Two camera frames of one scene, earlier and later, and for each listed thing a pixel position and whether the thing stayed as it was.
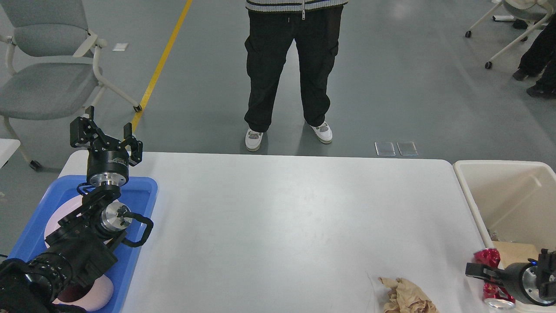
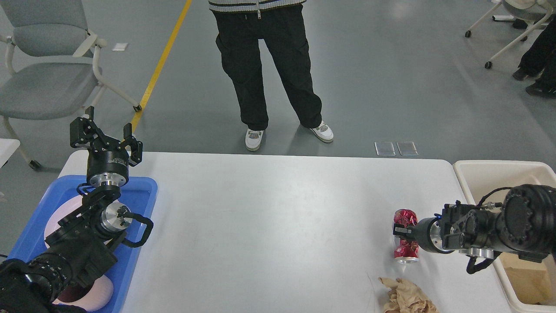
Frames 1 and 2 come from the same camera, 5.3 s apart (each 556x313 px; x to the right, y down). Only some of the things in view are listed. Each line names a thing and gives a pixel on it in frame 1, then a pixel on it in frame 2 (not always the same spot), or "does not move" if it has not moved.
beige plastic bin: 513,201 does not move
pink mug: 92,296 does not move
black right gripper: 520,281 → 428,232
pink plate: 64,209 does not move
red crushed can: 494,295 → 407,252
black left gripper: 107,164 does not move
